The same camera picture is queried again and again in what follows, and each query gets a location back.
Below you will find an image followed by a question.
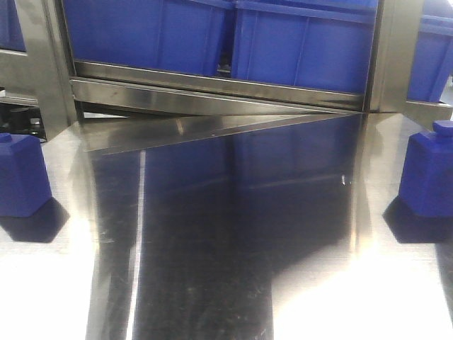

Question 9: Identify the blue bottle-shaped part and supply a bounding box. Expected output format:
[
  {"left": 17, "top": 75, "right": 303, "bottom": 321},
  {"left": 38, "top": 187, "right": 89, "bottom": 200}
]
[
  {"left": 397, "top": 120, "right": 453, "bottom": 218},
  {"left": 1, "top": 132, "right": 52, "bottom": 217}
]

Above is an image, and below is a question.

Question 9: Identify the blue bin behind table left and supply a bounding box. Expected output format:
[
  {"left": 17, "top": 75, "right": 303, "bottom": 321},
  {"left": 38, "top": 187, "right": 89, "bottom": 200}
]
[{"left": 63, "top": 1, "right": 234, "bottom": 77}]

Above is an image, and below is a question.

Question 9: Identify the blue bin behind table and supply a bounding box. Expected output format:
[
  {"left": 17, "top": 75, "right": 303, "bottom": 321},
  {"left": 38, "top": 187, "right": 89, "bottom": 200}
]
[
  {"left": 231, "top": 1, "right": 375, "bottom": 94},
  {"left": 63, "top": 1, "right": 234, "bottom": 77}
]

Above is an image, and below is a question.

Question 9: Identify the blue bin behind table right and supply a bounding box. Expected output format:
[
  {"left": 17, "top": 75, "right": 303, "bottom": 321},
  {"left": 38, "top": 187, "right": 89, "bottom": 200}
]
[{"left": 231, "top": 1, "right": 375, "bottom": 94}]

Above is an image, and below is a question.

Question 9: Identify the blue bin far right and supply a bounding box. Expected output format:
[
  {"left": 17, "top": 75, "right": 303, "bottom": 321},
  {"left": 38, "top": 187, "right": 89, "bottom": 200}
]
[{"left": 407, "top": 15, "right": 452, "bottom": 103}]

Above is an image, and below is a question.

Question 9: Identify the blue bin far left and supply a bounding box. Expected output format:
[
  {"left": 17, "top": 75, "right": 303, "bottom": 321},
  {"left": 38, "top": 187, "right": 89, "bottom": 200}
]
[{"left": 1, "top": 0, "right": 25, "bottom": 52}]

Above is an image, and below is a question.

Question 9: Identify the steel shelf frame behind table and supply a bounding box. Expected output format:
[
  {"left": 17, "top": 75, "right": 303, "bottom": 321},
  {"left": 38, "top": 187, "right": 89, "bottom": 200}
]
[{"left": 1, "top": 1, "right": 452, "bottom": 138}]

